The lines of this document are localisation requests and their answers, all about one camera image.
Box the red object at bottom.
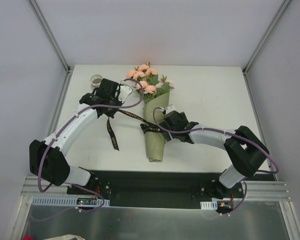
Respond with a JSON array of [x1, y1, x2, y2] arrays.
[[21, 234, 35, 240]]

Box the left white cable duct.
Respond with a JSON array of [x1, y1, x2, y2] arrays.
[[32, 196, 110, 208]]

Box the right white cable duct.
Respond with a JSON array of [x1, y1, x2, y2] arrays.
[[200, 198, 235, 210]]

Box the aluminium corner post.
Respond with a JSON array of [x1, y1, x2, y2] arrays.
[[242, 0, 295, 75], [27, 0, 73, 75]]

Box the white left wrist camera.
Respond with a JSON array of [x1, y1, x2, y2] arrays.
[[116, 84, 133, 104]]

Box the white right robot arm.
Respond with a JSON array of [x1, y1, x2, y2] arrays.
[[153, 105, 270, 199]]

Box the white ribbed ceramic vase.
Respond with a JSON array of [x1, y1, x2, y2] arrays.
[[90, 74, 103, 91]]

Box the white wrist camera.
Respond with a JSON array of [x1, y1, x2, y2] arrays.
[[162, 104, 177, 115], [116, 84, 133, 104]]

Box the white cable duct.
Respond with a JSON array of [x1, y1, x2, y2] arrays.
[[200, 198, 235, 210], [32, 196, 110, 208]]

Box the left aluminium corner post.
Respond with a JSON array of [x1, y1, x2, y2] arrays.
[[27, 0, 73, 75]]

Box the black ribbon with gold text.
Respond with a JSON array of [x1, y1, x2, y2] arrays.
[[106, 109, 164, 151]]

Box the pink artificial flower bunch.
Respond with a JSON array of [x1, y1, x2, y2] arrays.
[[126, 62, 175, 103]]

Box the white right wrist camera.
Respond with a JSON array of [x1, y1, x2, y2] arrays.
[[162, 104, 177, 115]]

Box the green and orange wrapping paper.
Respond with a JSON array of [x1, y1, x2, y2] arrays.
[[143, 92, 170, 162]]

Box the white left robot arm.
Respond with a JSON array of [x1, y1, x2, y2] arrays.
[[29, 78, 133, 195]]

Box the right aluminium corner post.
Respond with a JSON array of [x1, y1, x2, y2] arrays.
[[242, 0, 295, 75]]

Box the aluminium frame rail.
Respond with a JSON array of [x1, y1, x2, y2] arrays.
[[21, 176, 292, 202]]

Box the beige cloth at bottom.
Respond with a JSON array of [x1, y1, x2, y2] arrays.
[[44, 234, 85, 240]]

